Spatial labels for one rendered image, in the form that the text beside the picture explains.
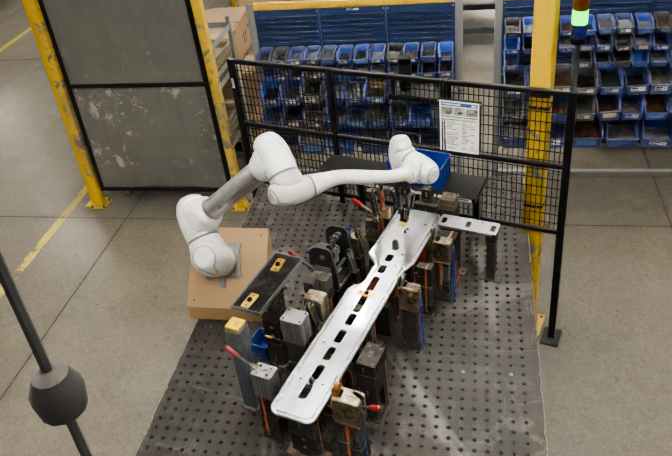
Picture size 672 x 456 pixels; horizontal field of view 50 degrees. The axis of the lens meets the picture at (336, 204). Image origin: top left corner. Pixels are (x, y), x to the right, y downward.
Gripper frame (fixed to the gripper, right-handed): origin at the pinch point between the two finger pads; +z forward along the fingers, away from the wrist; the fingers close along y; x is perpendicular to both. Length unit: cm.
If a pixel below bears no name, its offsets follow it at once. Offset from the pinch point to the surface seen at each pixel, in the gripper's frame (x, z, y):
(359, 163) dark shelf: 49, 7, -45
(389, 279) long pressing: -34.7, 10.7, 5.6
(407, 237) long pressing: -3.4, 10.6, 2.3
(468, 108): 54, -31, 15
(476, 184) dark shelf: 46, 8, 21
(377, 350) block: -79, 8, 18
